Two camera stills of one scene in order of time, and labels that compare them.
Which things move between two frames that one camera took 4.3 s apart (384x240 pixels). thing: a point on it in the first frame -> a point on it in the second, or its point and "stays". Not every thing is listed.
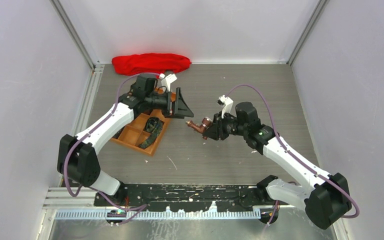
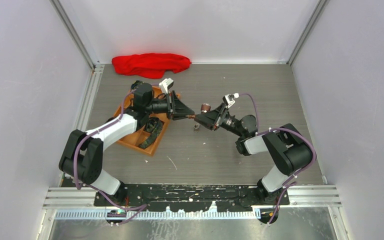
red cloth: (150, 63) stays
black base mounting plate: (240, 197) stays
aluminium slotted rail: (103, 214) stays
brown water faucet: (200, 127) -> (205, 107)
